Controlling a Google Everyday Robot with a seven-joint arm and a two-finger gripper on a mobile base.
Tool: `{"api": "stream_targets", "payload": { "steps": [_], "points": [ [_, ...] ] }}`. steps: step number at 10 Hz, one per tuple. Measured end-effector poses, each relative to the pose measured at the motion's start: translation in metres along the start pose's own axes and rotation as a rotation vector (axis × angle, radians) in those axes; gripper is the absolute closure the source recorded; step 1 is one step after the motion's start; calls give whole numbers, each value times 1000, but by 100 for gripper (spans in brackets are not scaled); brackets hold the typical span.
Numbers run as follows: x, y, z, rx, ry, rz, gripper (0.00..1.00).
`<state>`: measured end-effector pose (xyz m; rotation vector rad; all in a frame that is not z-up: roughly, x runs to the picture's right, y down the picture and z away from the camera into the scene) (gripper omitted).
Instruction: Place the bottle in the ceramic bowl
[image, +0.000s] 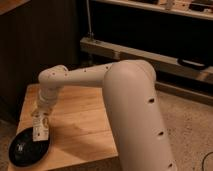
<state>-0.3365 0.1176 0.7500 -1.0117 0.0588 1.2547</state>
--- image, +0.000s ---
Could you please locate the metal pole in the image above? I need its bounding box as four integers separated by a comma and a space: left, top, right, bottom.
86, 0, 94, 40

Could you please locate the grey metal beam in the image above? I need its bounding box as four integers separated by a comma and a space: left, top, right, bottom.
80, 37, 213, 85

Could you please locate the black handle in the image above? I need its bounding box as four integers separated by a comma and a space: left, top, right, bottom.
177, 58, 210, 70

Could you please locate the wooden table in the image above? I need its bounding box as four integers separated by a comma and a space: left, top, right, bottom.
8, 86, 117, 171

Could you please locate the small clear plastic bottle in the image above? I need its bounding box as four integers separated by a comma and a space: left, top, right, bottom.
33, 114, 49, 141

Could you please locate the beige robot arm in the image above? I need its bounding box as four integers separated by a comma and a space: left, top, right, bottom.
32, 60, 177, 171

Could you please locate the wooden shelf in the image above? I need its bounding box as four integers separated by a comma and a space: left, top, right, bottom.
92, 0, 213, 21

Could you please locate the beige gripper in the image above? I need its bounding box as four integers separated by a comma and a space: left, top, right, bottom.
31, 101, 54, 129

